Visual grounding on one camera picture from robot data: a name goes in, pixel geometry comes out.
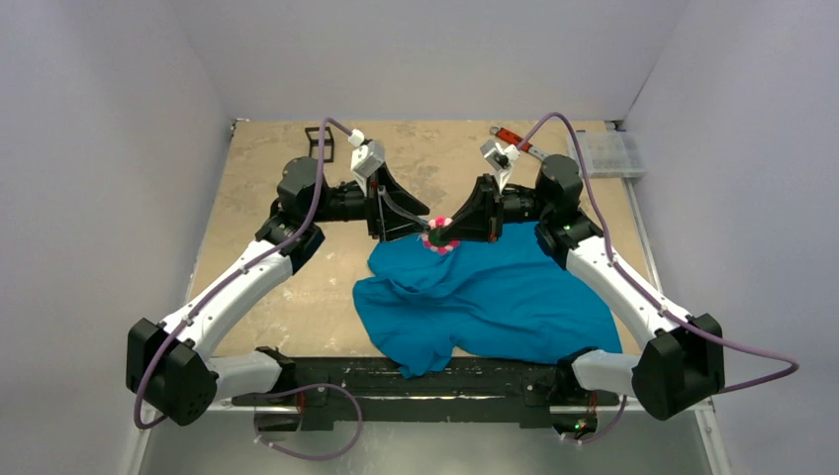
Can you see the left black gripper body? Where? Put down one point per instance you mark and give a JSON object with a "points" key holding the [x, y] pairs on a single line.
{"points": [[373, 208]]}

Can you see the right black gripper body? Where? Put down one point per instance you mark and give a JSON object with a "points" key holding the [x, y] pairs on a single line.
{"points": [[495, 208]]}

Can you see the pink flower brooch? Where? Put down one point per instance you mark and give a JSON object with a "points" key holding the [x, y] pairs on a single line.
{"points": [[432, 239]]}

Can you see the blue t-shirt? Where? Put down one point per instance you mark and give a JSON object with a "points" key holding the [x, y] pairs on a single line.
{"points": [[504, 300]]}

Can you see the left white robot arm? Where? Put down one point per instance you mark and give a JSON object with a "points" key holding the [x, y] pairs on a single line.
{"points": [[281, 247]]}

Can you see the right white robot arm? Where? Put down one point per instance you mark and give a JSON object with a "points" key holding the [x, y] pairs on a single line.
{"points": [[665, 331]]}

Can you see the clear plastic organizer box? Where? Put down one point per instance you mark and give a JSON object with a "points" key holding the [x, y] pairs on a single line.
{"points": [[611, 154]]}

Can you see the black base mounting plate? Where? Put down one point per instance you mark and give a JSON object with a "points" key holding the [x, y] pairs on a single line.
{"points": [[466, 390]]}

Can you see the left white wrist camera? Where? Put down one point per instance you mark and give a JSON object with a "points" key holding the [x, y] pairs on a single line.
{"points": [[366, 158]]}

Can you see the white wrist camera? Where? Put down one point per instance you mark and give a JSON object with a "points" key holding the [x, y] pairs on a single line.
{"points": [[366, 158], [502, 159]]}

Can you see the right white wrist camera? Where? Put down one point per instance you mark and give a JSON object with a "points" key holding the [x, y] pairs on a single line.
{"points": [[502, 159]]}

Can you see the red handled adjustable wrench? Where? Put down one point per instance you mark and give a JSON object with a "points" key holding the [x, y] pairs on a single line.
{"points": [[509, 137]]}

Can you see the black wire frame stand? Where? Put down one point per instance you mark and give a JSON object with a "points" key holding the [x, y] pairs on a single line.
{"points": [[313, 135]]}

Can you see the aluminium rail frame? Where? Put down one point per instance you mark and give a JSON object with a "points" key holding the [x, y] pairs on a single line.
{"points": [[184, 391]]}

